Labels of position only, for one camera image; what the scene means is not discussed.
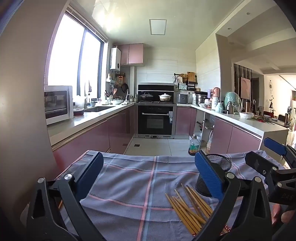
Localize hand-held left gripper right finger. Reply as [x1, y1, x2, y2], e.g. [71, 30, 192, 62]
[192, 150, 273, 241]

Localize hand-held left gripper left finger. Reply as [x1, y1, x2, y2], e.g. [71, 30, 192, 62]
[26, 152, 107, 241]

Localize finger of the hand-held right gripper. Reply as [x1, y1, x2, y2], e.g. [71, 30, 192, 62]
[264, 137, 296, 171]
[245, 151, 281, 183]

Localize black mesh utensil cup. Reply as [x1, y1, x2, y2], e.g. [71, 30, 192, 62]
[195, 154, 232, 197]

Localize set of wooden chopsticks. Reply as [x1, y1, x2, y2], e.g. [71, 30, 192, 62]
[165, 183, 232, 235]

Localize person's right hand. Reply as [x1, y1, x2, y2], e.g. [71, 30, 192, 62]
[272, 204, 296, 226]

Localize plastic cooking oil bottle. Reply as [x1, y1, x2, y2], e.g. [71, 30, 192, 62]
[188, 136, 200, 156]

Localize pink peninsula base cabinets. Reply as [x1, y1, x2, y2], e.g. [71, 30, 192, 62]
[174, 104, 289, 154]

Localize pink sink base cabinets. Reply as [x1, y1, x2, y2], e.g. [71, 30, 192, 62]
[47, 103, 135, 163]

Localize grey plaid tablecloth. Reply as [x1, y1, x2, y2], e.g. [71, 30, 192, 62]
[55, 149, 287, 241]

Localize steel kitchen sink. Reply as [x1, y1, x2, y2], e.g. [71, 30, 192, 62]
[84, 106, 114, 113]

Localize white countertop oven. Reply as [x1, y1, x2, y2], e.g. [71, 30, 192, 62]
[44, 85, 74, 126]

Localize black integrated stove oven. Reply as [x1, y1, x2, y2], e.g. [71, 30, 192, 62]
[134, 83, 178, 139]

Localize stainless steamer pot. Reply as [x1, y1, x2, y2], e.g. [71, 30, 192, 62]
[195, 91, 208, 105]

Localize pink electric kettle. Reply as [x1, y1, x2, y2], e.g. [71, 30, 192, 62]
[212, 87, 223, 102]

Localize silver refrigerator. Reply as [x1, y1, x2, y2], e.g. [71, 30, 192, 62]
[0, 0, 71, 232]

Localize large kitchen window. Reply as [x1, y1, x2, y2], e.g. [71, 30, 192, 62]
[47, 13, 109, 96]

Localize square ceiling light panel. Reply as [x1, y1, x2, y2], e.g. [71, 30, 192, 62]
[149, 19, 167, 36]

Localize framed wall picture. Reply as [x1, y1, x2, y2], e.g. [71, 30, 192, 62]
[240, 77, 251, 100]

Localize black wall storage rack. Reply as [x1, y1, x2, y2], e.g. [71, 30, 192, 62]
[174, 72, 198, 91]

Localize white wall water heater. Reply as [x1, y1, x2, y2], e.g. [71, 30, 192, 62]
[110, 47, 122, 72]

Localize pink wall cabinet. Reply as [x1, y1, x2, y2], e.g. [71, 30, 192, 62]
[118, 43, 144, 66]

